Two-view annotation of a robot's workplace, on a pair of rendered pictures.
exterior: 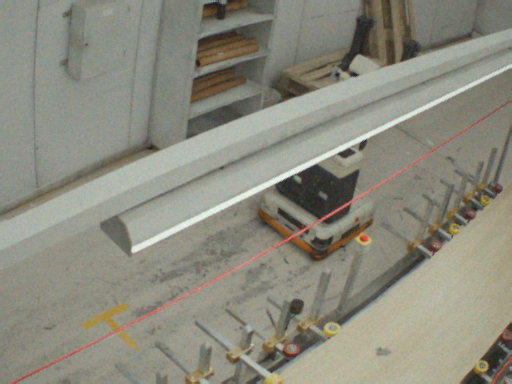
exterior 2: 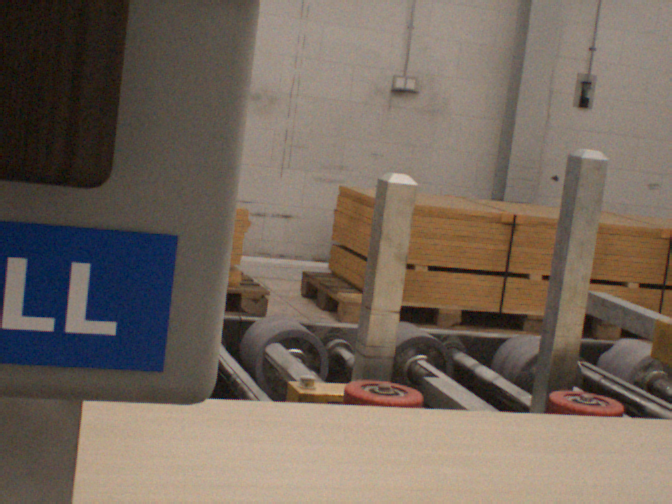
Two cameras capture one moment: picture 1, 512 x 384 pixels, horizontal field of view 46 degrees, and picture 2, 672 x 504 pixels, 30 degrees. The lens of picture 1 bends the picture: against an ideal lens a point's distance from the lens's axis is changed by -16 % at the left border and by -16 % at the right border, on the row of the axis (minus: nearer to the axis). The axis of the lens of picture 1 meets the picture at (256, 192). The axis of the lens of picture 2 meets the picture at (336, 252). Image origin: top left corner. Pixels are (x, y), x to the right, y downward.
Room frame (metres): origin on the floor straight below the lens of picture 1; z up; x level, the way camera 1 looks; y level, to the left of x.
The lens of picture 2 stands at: (2.75, -0.39, 1.20)
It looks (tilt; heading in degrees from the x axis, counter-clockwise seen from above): 7 degrees down; 212
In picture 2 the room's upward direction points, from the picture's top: 7 degrees clockwise
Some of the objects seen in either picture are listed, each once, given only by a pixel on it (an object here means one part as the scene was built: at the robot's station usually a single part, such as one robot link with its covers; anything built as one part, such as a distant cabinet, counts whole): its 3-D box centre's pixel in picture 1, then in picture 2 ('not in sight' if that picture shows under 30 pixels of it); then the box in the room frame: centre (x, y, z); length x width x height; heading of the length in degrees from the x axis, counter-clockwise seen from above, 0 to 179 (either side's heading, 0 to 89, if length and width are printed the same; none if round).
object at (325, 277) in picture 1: (317, 305); not in sight; (2.41, -0.38, 0.93); 0.04 x 0.04 x 0.48; 50
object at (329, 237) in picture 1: (319, 209); not in sight; (4.22, -0.48, 0.16); 0.67 x 0.64 x 0.25; 140
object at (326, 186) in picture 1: (322, 165); not in sight; (4.15, -0.42, 0.59); 0.55 x 0.34 x 0.83; 50
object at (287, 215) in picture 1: (293, 220); not in sight; (3.96, -0.29, 0.23); 0.41 x 0.02 x 0.08; 50
